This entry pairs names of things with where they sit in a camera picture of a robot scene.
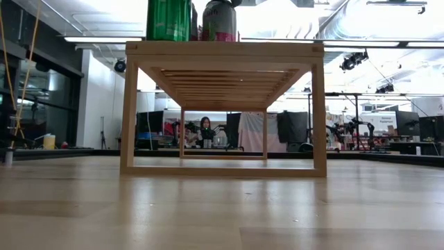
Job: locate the white red Spindrift can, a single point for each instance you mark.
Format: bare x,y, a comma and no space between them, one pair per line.
219,21

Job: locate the green Sprite can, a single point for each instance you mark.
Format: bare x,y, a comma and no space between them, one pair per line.
168,21

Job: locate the wooden slatted shelf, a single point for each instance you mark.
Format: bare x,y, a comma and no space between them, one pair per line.
222,52

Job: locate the person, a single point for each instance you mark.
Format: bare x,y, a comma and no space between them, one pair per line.
204,130

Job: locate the black computer monitor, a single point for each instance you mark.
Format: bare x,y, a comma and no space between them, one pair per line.
407,123
149,121
431,128

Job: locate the black tripod stand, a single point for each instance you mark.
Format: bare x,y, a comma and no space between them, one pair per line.
103,133

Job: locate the black ceiling spotlight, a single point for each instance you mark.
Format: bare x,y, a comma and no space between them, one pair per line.
354,60

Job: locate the yellow plastic container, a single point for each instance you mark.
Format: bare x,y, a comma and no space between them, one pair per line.
49,141

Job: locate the black aluminium rig frame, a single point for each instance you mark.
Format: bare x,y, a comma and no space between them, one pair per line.
69,152

